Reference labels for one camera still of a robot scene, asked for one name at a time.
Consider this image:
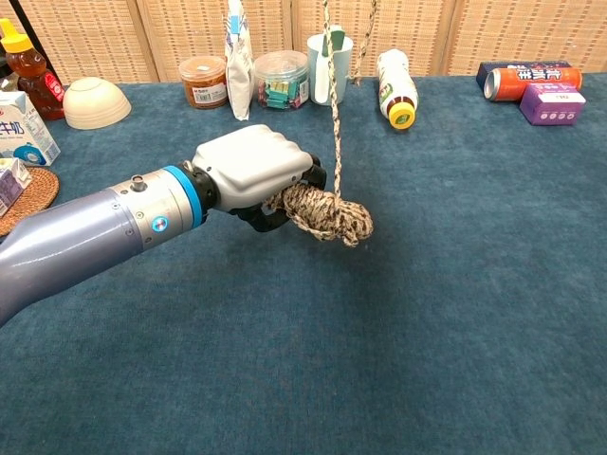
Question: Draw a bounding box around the round woven coaster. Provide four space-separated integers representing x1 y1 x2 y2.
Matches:
0 166 61 237

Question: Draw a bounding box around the black stand pole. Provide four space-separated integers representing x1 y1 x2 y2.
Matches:
8 0 65 89

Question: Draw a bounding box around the cream upturned bowl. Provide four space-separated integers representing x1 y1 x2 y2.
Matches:
63 77 133 131

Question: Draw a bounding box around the clear jar of clips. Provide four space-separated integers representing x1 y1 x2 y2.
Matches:
252 50 310 112

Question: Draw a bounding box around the beige brown braided rope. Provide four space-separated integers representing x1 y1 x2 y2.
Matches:
263 0 379 248

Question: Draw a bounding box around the blue carpet table mat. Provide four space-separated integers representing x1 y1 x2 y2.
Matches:
0 73 607 455

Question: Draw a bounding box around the honey bottle yellow cap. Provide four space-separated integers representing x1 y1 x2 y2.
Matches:
0 18 66 121

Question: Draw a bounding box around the light blue measuring cup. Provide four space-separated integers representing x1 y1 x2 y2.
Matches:
306 25 355 106

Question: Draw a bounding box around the orange drink can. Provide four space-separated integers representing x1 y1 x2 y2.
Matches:
483 66 583 102

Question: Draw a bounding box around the small purple drink carton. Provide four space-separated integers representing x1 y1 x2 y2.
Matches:
0 157 33 218

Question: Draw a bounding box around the clear tub brown sauce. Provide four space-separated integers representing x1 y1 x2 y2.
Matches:
178 55 230 110

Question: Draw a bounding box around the woven folding screen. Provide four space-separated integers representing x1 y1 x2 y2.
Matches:
0 0 607 84

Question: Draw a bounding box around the purple small box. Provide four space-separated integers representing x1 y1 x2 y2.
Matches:
519 82 587 126

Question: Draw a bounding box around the white blue milk carton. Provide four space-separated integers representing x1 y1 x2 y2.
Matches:
0 90 62 167

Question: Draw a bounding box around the white standing pouch bag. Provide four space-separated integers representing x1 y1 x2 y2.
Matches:
223 0 254 122

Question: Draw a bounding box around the dark blue box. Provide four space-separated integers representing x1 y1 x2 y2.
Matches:
475 60 573 89

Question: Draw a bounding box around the white bottle yellow cap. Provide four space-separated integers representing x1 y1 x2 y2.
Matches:
377 48 420 130

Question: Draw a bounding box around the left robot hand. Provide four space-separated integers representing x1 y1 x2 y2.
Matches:
192 124 328 233

